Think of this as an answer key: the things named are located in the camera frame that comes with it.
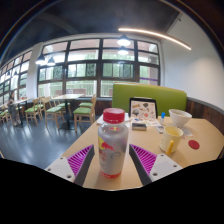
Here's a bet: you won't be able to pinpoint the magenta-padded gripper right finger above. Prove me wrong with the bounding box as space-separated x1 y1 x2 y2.
128 143 184 187

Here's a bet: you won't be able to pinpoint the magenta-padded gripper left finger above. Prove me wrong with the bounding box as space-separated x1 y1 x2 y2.
44 143 95 187

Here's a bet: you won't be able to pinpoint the red-capped clear drink bottle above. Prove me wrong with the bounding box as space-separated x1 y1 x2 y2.
97 107 130 179

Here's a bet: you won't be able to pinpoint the white paper napkin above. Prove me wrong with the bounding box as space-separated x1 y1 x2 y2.
181 127 194 138

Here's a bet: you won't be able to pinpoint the flat round red coaster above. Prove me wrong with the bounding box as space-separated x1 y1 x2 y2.
187 139 201 150

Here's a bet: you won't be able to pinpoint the black tablet with stickers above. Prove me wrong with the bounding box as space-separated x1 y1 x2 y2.
128 97 158 122

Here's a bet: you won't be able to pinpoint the wooden chairs with green seats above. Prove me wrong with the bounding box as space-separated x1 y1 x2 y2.
0 94 98 134

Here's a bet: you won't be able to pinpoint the white ceramic bowl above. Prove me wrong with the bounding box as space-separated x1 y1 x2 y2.
168 108 193 129

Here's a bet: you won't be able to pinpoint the square wooden dining table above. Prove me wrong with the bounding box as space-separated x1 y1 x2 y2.
52 93 86 131

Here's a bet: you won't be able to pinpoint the green upholstered bench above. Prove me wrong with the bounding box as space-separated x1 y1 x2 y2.
111 82 188 118

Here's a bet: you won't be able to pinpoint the person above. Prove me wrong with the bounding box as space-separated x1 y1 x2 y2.
6 96 22 128

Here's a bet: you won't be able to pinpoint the wooden table by windows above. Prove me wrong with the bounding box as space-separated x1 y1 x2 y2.
13 97 34 128

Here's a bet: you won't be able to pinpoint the long curved linear light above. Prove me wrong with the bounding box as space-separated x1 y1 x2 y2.
117 27 193 52

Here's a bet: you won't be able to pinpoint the cream mug with yellow handle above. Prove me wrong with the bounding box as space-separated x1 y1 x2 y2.
158 125 185 155

